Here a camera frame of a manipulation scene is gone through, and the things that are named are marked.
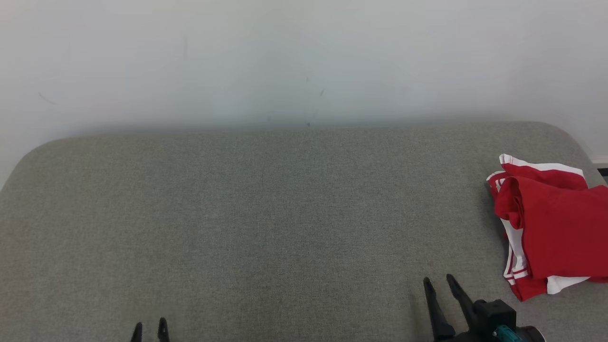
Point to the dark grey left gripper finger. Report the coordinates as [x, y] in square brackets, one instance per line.
[137, 333]
[164, 332]

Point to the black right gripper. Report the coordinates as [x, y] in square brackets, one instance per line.
[494, 316]

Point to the red shirt with white sleeves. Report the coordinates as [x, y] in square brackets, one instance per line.
[560, 228]

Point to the red shorts with white stripe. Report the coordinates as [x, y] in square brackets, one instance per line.
[546, 176]

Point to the grey fabric sofa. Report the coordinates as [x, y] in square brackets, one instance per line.
[237, 213]

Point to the black skirting strip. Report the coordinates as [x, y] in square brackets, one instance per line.
[603, 171]

